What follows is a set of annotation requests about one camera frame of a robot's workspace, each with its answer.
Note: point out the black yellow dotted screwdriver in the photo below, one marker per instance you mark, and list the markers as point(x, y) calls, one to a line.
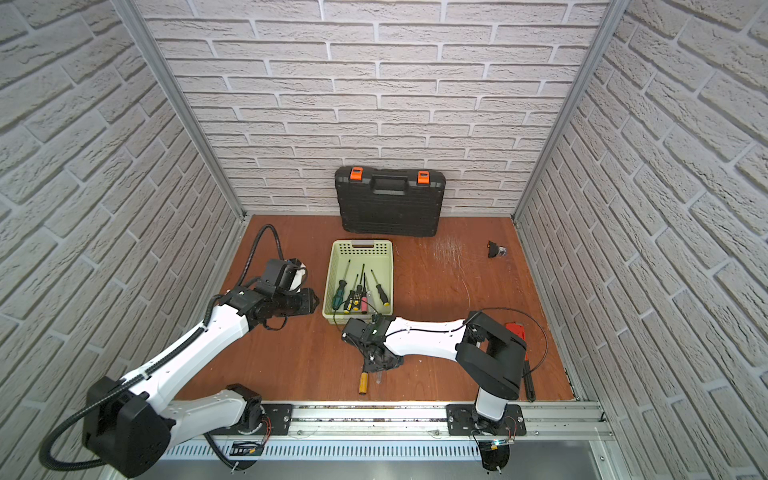
point(359, 291)

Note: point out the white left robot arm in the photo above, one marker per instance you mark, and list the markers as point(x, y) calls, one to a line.
point(138, 417)

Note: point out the orange handled black screwdriver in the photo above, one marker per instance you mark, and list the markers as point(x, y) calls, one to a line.
point(363, 383)

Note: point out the aluminium front rail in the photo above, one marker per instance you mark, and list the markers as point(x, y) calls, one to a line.
point(370, 431)

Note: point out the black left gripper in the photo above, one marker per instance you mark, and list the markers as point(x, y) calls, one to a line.
point(298, 301)

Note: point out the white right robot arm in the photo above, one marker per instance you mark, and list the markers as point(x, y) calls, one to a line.
point(492, 355)

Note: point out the black yellow small screwdriver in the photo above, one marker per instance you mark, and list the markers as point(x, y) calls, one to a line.
point(349, 302)

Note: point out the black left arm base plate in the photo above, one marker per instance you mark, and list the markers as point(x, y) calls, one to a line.
point(279, 417)

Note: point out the green black screwdriver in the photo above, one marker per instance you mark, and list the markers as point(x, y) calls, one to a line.
point(338, 297)

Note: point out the small black round object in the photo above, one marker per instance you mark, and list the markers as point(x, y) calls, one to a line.
point(495, 250)

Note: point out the aluminium corner frame post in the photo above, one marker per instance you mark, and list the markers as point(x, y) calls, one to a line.
point(150, 50)

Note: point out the right aluminium corner post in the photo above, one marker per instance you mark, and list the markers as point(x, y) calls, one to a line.
point(594, 54)

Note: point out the black plastic tool case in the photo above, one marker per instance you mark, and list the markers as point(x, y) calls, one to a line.
point(403, 202)

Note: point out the pink handled screwdriver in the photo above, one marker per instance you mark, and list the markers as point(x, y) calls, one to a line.
point(364, 296)

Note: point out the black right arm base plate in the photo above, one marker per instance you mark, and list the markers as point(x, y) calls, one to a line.
point(464, 420)

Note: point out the light green perforated bin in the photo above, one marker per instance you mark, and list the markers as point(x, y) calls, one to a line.
point(377, 256)

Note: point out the black yellow grip screwdriver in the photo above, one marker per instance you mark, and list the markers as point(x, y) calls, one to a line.
point(384, 298)

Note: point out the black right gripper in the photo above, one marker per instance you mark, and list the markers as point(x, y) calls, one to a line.
point(371, 367)

